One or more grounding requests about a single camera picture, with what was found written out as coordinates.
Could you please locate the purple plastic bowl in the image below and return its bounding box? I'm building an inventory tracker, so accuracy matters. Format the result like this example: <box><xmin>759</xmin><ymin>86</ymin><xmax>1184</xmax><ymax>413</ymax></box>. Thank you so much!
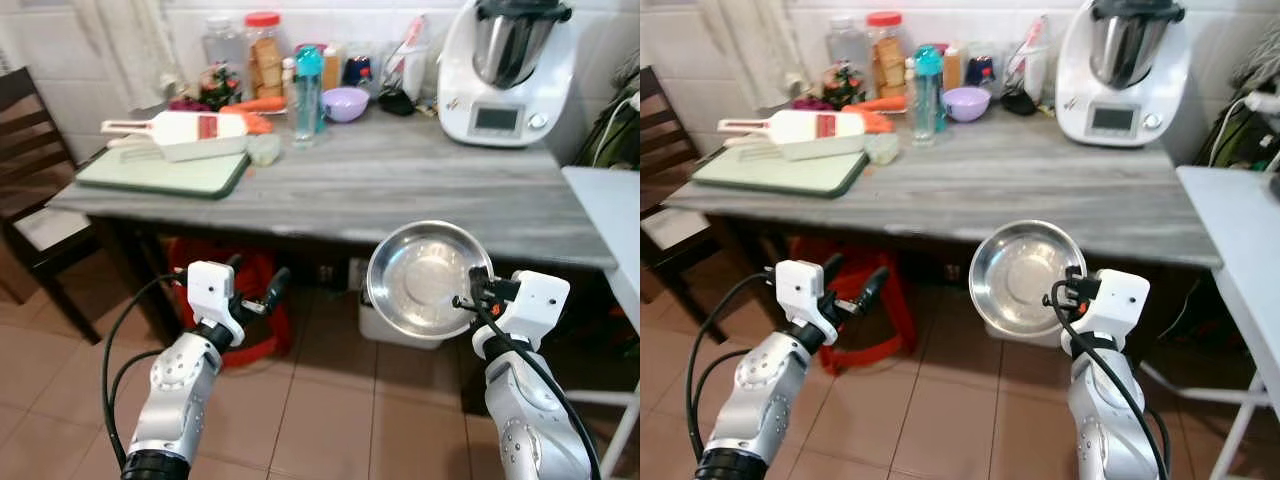
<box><xmin>321</xmin><ymin>86</ymin><xmax>372</xmax><ymax>125</ymax></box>
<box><xmin>942</xmin><ymin>86</ymin><xmax>994</xmax><ymax>125</ymax></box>

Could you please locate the pale green small container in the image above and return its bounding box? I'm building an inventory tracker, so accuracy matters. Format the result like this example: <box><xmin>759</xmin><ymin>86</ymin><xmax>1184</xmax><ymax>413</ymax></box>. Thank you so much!
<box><xmin>244</xmin><ymin>132</ymin><xmax>285</xmax><ymax>169</ymax></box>
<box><xmin>864</xmin><ymin>132</ymin><xmax>904</xmax><ymax>167</ymax></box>

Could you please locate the small flower bunch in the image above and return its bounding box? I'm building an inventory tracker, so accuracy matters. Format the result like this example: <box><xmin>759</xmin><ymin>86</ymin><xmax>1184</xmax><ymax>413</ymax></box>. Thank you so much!
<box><xmin>197</xmin><ymin>64</ymin><xmax>243</xmax><ymax>111</ymax></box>
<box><xmin>820</xmin><ymin>63</ymin><xmax>865</xmax><ymax>111</ymax></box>

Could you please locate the cream hanging cloth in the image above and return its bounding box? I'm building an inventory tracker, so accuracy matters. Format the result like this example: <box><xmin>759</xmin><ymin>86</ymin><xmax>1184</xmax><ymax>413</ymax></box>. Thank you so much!
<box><xmin>68</xmin><ymin>0</ymin><xmax>183</xmax><ymax>113</ymax></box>
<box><xmin>693</xmin><ymin>0</ymin><xmax>803</xmax><ymax>103</ymax></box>

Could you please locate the red plastic stool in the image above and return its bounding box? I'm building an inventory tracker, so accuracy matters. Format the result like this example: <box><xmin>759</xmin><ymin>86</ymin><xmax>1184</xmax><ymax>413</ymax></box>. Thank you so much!
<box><xmin>788</xmin><ymin>236</ymin><xmax>918</xmax><ymax>377</ymax></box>
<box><xmin>164</xmin><ymin>238</ymin><xmax>295</xmax><ymax>369</ymax></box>

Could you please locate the green bag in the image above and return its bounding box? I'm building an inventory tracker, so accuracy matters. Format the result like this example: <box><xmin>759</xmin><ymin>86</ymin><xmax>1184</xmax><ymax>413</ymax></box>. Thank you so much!
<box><xmin>574</xmin><ymin>58</ymin><xmax>641</xmax><ymax>168</ymax></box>
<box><xmin>1198</xmin><ymin>55</ymin><xmax>1280</xmax><ymax>173</ymax></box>

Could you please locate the white side table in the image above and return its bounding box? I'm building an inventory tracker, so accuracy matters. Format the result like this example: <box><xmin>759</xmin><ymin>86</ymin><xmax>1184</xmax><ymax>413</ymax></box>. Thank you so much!
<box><xmin>1140</xmin><ymin>164</ymin><xmax>1280</xmax><ymax>480</ymax></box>
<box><xmin>560</xmin><ymin>164</ymin><xmax>641</xmax><ymax>480</ymax></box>

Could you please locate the round steel plate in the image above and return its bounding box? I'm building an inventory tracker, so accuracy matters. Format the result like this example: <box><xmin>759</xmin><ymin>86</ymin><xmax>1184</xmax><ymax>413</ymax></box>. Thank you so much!
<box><xmin>967</xmin><ymin>219</ymin><xmax>1089</xmax><ymax>340</ymax></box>
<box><xmin>365</xmin><ymin>220</ymin><xmax>494</xmax><ymax>342</ymax></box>

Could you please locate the small black pouch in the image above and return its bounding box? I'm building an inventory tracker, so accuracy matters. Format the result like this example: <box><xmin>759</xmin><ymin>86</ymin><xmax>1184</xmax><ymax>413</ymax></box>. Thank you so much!
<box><xmin>999</xmin><ymin>87</ymin><xmax>1040</xmax><ymax>117</ymax></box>
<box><xmin>377</xmin><ymin>87</ymin><xmax>418</xmax><ymax>117</ymax></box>

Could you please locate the dark wooden chair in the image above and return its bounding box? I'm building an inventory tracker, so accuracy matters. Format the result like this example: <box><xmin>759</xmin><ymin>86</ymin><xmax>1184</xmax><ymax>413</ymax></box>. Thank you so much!
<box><xmin>640</xmin><ymin>64</ymin><xmax>723</xmax><ymax>347</ymax></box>
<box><xmin>0</xmin><ymin>66</ymin><xmax>103</xmax><ymax>347</ymax></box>

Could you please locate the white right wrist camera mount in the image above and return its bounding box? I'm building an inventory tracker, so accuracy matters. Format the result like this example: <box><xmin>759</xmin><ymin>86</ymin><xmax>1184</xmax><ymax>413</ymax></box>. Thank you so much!
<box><xmin>1075</xmin><ymin>268</ymin><xmax>1152</xmax><ymax>343</ymax></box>
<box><xmin>488</xmin><ymin>269</ymin><xmax>572</xmax><ymax>343</ymax></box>

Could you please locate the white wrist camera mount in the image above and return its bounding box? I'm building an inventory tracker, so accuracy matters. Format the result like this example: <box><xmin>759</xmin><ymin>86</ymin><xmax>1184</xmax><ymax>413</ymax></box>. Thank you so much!
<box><xmin>186</xmin><ymin>261</ymin><xmax>243</xmax><ymax>347</ymax></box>
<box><xmin>488</xmin><ymin>269</ymin><xmax>572</xmax><ymax>343</ymax></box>
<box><xmin>1075</xmin><ymin>268</ymin><xmax>1152</xmax><ymax>343</ymax></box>
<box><xmin>774</xmin><ymin>259</ymin><xmax>833</xmax><ymax>347</ymax></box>

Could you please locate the clear utensil packet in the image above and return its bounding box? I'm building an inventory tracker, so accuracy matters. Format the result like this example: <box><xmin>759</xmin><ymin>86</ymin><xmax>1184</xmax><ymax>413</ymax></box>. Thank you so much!
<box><xmin>384</xmin><ymin>14</ymin><xmax>433</xmax><ymax>101</ymax></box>
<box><xmin>1004</xmin><ymin>14</ymin><xmax>1053</xmax><ymax>101</ymax></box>

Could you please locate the white mandoline slicer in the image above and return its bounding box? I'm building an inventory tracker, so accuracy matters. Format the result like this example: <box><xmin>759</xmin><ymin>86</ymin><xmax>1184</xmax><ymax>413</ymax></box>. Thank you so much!
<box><xmin>716</xmin><ymin>107</ymin><xmax>870</xmax><ymax>164</ymax></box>
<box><xmin>99</xmin><ymin>109</ymin><xmax>252</xmax><ymax>164</ymax></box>

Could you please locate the clear glass jar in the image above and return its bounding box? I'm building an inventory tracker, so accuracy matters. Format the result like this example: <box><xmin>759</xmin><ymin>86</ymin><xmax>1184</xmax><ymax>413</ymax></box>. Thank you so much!
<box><xmin>824</xmin><ymin>14</ymin><xmax>869</xmax><ymax>77</ymax></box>
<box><xmin>202</xmin><ymin>16</ymin><xmax>247</xmax><ymax>77</ymax></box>

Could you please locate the white steel food processor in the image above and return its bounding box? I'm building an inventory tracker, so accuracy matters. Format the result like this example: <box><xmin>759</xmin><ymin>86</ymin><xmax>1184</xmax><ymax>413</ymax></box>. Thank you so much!
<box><xmin>436</xmin><ymin>0</ymin><xmax>581</xmax><ymax>150</ymax></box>
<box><xmin>1054</xmin><ymin>0</ymin><xmax>1198</xmax><ymax>150</ymax></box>

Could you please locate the red lid glass jar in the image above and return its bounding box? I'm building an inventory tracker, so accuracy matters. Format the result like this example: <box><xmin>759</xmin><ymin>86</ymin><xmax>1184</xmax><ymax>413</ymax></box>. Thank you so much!
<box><xmin>244</xmin><ymin>11</ymin><xmax>286</xmax><ymax>101</ymax></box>
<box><xmin>865</xmin><ymin>11</ymin><xmax>907</xmax><ymax>100</ymax></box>

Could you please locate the green cutting board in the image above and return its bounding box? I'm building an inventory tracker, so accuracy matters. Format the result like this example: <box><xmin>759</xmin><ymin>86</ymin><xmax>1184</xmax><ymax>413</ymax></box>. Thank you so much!
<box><xmin>74</xmin><ymin>147</ymin><xmax>252</xmax><ymax>200</ymax></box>
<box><xmin>689</xmin><ymin>147</ymin><xmax>870</xmax><ymax>200</ymax></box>

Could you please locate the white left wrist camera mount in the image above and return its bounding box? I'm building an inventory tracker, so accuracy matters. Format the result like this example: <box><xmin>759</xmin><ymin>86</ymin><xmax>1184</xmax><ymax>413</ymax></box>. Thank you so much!
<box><xmin>186</xmin><ymin>261</ymin><xmax>243</xmax><ymax>347</ymax></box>
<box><xmin>774</xmin><ymin>259</ymin><xmax>833</xmax><ymax>347</ymax></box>

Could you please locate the teal water bottle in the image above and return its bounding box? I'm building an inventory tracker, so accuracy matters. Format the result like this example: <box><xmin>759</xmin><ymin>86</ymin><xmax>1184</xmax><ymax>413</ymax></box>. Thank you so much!
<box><xmin>911</xmin><ymin>44</ymin><xmax>947</xmax><ymax>150</ymax></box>
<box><xmin>292</xmin><ymin>44</ymin><xmax>327</xmax><ymax>150</ymax></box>

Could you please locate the dark legged grey table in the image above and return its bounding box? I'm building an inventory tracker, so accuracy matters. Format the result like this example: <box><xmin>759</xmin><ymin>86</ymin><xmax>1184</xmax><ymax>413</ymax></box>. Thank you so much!
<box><xmin>45</xmin><ymin>98</ymin><xmax>621</xmax><ymax>416</ymax></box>
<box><xmin>660</xmin><ymin>98</ymin><xmax>1226</xmax><ymax>401</ymax></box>

